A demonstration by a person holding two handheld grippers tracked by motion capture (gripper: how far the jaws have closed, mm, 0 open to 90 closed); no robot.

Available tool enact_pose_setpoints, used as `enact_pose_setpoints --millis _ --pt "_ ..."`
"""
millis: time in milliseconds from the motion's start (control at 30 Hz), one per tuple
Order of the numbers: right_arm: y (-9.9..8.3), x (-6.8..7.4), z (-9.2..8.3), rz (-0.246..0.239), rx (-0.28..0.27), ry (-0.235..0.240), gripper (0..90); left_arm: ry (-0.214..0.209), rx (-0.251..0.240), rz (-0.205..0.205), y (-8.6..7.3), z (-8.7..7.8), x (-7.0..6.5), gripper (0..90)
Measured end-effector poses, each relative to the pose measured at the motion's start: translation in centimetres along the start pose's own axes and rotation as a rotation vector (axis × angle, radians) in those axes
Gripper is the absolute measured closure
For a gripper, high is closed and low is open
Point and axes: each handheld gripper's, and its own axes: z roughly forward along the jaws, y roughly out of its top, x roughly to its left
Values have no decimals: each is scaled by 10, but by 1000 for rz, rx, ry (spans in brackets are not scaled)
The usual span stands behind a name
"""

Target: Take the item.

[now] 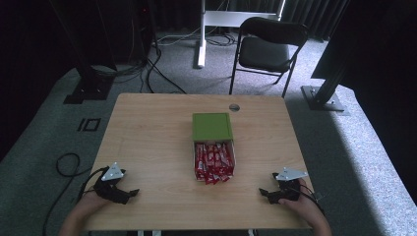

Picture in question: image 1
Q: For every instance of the pile of red snack packets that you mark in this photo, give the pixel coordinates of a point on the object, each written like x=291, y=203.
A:
x=213, y=162

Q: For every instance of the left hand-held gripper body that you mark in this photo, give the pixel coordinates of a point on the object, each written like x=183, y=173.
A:
x=109, y=190

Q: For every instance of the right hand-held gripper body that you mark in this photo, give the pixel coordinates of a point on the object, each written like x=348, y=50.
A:
x=288, y=188

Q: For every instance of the person's left hand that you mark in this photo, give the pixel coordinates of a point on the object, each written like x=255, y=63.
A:
x=93, y=203

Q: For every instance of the white desk frame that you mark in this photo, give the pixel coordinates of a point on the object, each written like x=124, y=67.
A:
x=214, y=19

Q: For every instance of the black stand with base plate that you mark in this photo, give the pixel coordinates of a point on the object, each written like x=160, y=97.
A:
x=87, y=75

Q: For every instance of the person's right hand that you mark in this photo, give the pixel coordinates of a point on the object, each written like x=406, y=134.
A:
x=300, y=206

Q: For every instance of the grey round table grommet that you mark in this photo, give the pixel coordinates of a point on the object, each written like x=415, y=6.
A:
x=234, y=107

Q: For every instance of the green drawer box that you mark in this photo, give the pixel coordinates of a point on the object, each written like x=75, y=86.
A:
x=211, y=126

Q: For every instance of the black metal stand grey base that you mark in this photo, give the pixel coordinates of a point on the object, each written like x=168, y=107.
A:
x=327, y=85

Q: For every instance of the black folding chair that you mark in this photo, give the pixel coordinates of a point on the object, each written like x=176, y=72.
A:
x=267, y=49

